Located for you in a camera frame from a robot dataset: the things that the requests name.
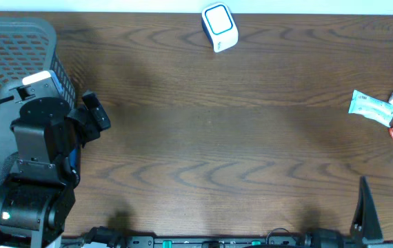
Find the grey plastic mesh basket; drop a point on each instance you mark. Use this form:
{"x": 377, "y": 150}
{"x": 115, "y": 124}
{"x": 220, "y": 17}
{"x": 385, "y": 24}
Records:
{"x": 27, "y": 46}

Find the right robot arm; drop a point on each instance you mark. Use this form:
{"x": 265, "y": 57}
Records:
{"x": 326, "y": 238}

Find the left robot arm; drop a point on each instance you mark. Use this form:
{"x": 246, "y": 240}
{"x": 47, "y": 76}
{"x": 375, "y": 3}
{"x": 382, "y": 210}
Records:
{"x": 41, "y": 137}

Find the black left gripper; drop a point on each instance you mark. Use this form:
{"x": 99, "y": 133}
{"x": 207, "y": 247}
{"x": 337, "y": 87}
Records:
{"x": 87, "y": 130}

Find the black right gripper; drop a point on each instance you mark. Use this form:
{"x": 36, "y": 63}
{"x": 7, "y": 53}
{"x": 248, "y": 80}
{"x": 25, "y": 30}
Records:
{"x": 373, "y": 231}

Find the teal snack packet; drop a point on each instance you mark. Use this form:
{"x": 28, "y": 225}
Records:
{"x": 371, "y": 108}

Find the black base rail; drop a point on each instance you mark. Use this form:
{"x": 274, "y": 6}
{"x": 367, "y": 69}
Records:
{"x": 108, "y": 238}

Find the white barcode scanner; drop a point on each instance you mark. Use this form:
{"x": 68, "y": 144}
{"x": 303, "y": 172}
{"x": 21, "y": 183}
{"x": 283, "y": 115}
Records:
{"x": 219, "y": 26}

